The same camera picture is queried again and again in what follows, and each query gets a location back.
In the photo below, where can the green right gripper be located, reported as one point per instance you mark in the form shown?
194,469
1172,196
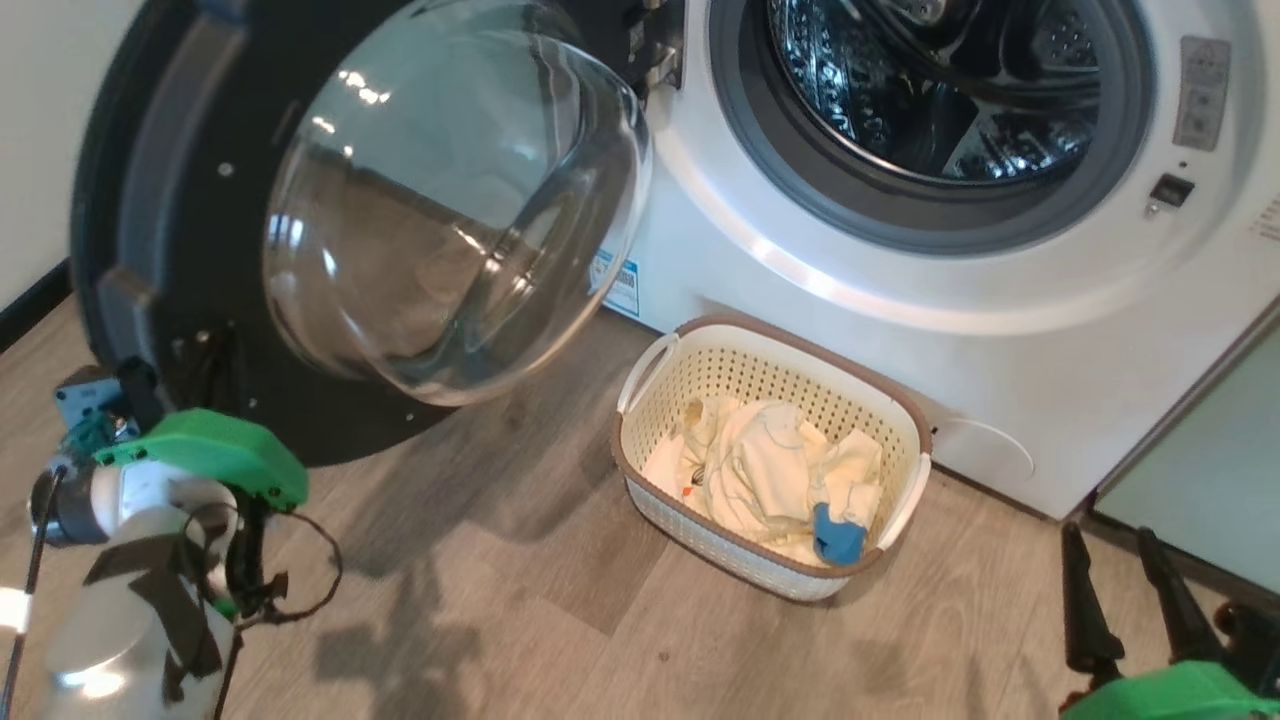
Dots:
1180,695

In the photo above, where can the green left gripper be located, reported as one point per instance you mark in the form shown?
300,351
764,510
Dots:
220,450

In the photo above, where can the cream garment with blue patch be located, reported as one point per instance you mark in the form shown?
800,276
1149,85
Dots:
838,535

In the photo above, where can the black round glass washer door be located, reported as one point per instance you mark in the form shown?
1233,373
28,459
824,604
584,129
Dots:
450,200

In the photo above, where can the large cream printed garment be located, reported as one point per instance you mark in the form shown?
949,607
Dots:
760,470

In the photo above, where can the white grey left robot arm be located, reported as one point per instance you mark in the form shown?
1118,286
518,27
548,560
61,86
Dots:
130,620

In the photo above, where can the wide pale green cabinet door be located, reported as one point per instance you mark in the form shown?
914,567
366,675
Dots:
1210,470

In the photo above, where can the white front-load washing machine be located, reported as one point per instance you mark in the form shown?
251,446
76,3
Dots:
900,290

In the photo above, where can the door latch slot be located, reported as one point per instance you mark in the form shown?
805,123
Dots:
1172,190

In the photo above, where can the stainless steel washing machine drum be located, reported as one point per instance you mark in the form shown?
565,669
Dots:
1000,150

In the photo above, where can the washing machine door hinge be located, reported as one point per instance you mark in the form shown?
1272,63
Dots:
660,60

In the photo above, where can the grey rubber door gasket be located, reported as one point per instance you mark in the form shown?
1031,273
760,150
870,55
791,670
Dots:
740,110

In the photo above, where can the teal blue wrist module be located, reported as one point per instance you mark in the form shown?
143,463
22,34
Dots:
85,410

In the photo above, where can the printed warning text sticker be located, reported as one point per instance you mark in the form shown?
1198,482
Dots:
1270,220

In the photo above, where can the blue energy label sticker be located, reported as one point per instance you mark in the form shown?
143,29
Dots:
620,290

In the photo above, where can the white perforated brown-rimmed laundry basket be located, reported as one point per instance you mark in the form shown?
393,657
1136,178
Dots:
760,365

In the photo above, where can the grey caution label plate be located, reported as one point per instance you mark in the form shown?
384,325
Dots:
1203,95

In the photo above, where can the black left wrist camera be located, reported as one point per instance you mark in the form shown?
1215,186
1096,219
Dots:
138,395

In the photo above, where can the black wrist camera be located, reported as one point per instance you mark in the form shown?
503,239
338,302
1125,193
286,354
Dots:
138,395
1250,645

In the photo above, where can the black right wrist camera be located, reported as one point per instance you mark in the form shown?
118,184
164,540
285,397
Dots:
1250,645

